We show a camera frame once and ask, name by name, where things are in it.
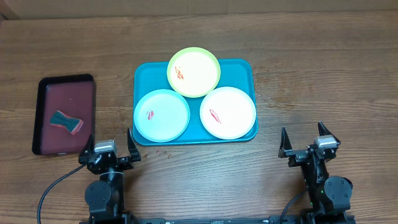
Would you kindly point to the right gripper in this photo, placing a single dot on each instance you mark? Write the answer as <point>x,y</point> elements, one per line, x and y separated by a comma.
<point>298,155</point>

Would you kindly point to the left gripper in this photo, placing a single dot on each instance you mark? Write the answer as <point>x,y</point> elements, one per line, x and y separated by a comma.
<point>124,162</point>

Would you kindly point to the white plate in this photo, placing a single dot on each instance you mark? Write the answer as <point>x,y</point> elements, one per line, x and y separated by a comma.
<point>227,113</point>

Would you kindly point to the light blue plate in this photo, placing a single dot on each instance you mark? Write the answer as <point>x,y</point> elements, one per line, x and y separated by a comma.
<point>161,115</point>

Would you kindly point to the yellow-green plate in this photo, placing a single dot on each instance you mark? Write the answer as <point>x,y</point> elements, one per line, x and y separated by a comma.
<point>193,72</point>

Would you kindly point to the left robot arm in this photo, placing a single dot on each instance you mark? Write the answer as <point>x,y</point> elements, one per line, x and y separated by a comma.
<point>105,196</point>

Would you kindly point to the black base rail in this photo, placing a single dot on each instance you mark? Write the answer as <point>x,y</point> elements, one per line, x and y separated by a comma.
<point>273,219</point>

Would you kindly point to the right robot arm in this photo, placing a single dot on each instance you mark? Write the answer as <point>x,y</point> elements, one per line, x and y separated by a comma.
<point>329,195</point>

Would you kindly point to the red and green sponge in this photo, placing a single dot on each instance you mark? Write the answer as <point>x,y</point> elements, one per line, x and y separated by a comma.
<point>71,124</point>

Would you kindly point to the black tray with maroon liner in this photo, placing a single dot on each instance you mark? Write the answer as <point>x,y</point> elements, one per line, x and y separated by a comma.
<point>73,95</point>

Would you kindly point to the teal plastic serving tray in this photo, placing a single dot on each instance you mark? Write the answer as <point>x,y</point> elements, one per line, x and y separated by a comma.
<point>150,76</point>

